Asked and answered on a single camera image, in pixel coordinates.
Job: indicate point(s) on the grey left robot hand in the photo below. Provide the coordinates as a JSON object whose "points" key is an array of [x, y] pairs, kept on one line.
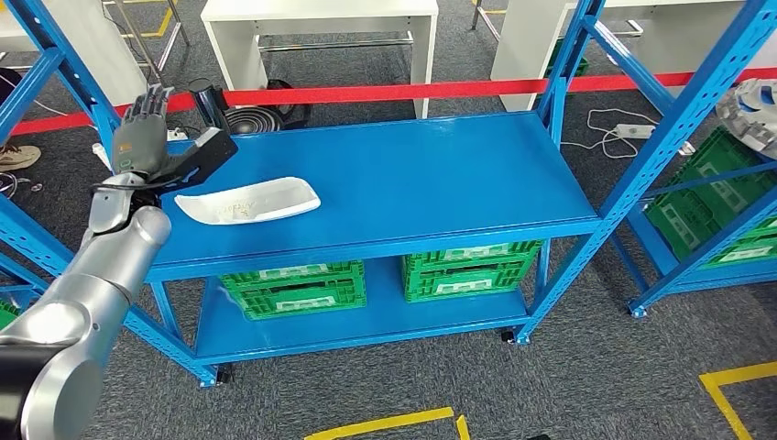
{"points": [[139, 146]]}

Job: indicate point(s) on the white curved plastic part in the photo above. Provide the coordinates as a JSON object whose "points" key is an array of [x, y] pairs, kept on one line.
{"points": [[255, 203]]}

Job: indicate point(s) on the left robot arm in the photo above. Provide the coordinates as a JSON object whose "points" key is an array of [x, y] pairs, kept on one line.
{"points": [[109, 261]]}

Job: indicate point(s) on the blue metal shelf rack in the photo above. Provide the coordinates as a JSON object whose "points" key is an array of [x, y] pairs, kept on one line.
{"points": [[15, 271], [716, 279], [394, 176]]}

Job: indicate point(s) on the grey metal casting part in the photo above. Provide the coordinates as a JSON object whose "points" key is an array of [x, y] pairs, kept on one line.
{"points": [[749, 118]]}

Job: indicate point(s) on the white power strip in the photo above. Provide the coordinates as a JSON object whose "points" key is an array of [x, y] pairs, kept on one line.
{"points": [[634, 130], [176, 135]]}

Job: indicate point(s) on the white board panel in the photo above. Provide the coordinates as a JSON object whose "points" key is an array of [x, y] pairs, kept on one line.
{"points": [[103, 54]]}

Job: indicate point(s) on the person's foot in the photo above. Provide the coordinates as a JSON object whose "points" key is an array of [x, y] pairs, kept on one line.
{"points": [[18, 158]]}

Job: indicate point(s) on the yellow floor tape strip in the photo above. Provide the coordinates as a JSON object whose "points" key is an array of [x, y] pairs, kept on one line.
{"points": [[165, 21]]}

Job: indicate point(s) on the black round object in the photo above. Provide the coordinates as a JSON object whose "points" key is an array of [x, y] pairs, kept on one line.
{"points": [[294, 112]]}

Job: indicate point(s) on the green plastic crate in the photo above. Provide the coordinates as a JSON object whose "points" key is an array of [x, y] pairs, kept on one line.
{"points": [[6, 316], [728, 170], [291, 297], [674, 228], [580, 64], [467, 276]]}

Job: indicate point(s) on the red barrier tape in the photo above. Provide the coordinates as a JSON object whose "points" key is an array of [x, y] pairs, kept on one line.
{"points": [[376, 92]]}

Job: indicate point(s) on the black caster wheel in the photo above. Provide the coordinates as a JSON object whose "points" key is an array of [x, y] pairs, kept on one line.
{"points": [[507, 336], [224, 376]]}

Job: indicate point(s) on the yellow floor tape square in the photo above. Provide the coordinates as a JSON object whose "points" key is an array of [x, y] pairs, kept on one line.
{"points": [[388, 420], [716, 396]]}

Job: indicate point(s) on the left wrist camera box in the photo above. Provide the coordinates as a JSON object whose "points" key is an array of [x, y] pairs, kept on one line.
{"points": [[203, 155]]}

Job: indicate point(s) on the black stanchion post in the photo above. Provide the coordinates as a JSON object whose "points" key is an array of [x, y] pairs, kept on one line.
{"points": [[206, 103]]}

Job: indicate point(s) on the chrome metal frame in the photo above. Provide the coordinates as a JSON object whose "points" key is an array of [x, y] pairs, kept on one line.
{"points": [[181, 27]]}

